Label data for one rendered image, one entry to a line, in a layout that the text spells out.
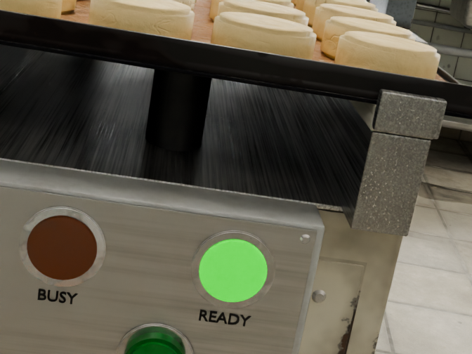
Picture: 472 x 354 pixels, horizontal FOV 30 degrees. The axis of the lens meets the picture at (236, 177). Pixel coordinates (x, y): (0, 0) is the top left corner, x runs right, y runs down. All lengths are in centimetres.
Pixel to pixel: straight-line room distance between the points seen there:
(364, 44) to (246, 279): 12
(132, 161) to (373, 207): 13
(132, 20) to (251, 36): 5
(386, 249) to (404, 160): 7
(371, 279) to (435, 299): 208
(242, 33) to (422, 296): 216
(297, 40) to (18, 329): 19
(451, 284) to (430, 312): 25
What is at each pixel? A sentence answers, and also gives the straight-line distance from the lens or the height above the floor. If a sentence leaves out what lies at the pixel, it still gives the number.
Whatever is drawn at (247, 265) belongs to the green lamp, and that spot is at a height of 82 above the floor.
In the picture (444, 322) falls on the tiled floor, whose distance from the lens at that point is 242.
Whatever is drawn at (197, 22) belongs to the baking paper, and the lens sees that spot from 53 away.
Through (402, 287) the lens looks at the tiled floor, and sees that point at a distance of 256.
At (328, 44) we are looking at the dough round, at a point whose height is 91.
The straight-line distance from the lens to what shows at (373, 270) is 46.
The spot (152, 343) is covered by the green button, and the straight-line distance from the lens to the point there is 42.
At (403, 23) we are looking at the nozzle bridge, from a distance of 125.
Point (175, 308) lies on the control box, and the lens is 42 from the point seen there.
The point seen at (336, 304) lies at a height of 79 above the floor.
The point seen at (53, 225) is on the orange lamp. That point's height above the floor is 82.
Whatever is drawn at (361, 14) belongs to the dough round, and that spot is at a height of 92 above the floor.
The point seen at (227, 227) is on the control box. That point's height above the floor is 83.
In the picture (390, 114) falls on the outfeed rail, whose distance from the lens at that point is 39.
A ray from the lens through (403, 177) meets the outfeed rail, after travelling 41.
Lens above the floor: 98
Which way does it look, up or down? 18 degrees down
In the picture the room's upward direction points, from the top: 10 degrees clockwise
